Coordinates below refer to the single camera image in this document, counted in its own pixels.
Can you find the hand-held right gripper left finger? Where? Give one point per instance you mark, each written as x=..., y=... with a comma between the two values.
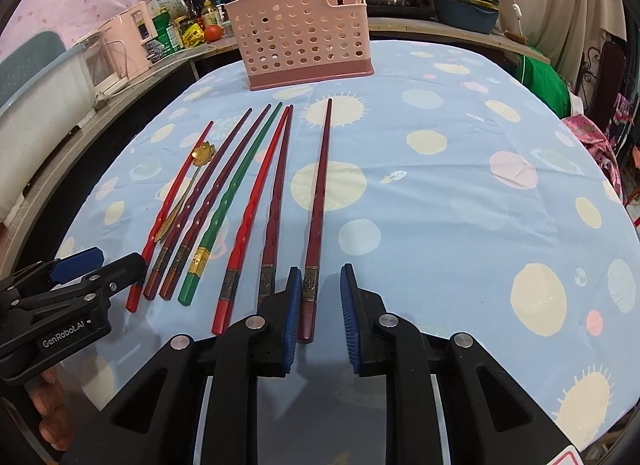
x=293, y=325

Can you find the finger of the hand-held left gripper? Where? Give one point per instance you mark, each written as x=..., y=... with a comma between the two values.
x=120, y=270
x=75, y=263

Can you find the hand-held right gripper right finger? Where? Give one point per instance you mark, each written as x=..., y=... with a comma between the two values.
x=350, y=320

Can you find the gold spoon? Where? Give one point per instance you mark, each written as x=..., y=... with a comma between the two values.
x=202, y=151

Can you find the green chopstick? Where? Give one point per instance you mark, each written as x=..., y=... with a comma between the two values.
x=248, y=171

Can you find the pink plastic utensil basket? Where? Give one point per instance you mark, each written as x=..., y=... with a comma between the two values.
x=300, y=35

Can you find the person's left hand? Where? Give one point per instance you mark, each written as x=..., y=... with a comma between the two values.
x=49, y=397

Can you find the blue dotted tablecloth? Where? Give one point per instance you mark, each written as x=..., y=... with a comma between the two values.
x=425, y=195

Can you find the pink electric kettle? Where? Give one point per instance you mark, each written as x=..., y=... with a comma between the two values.
x=125, y=40

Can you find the green can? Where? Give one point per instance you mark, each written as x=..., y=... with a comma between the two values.
x=166, y=32

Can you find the yellow packet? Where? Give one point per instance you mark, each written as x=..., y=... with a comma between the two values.
x=194, y=36

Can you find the red tomato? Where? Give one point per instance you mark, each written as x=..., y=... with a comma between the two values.
x=213, y=33

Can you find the white paper carton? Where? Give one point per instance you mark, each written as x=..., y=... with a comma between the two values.
x=167, y=6

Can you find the dark sauce bottle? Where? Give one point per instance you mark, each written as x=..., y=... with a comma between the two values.
x=190, y=7

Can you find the yellow oil bottle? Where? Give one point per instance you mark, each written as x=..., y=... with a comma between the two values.
x=210, y=12

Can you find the pink floral cloth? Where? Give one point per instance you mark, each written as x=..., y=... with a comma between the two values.
x=595, y=145

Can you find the green bag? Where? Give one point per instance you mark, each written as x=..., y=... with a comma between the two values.
x=545, y=80

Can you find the blue bowl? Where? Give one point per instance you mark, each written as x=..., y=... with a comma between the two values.
x=465, y=15

